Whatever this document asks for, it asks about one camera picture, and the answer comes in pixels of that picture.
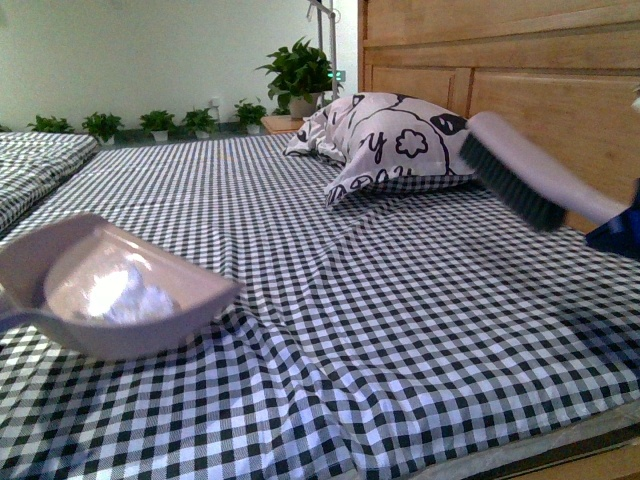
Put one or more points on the white metal stand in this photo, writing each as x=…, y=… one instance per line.
x=328, y=11

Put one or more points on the white pillow black doodle print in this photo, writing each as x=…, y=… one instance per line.
x=385, y=142

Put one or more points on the beige hand brush black bristles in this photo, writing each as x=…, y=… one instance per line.
x=532, y=183

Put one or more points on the folded checkered blanket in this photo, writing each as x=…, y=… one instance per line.
x=34, y=164

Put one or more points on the far wooden nightstand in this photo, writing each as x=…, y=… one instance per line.
x=281, y=124

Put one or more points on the small potted plant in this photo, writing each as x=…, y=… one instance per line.
x=200, y=122
x=103, y=126
x=159, y=123
x=51, y=124
x=250, y=114

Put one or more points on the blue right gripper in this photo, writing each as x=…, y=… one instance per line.
x=619, y=229

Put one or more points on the wooden headboard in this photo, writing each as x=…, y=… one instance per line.
x=564, y=73

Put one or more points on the black white checkered bed sheet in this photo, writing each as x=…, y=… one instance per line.
x=428, y=333

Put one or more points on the beige plastic dustpan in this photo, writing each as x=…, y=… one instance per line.
x=96, y=289

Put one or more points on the white paper trash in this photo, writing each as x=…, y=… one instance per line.
x=129, y=300

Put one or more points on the large potted green plant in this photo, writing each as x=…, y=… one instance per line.
x=301, y=74

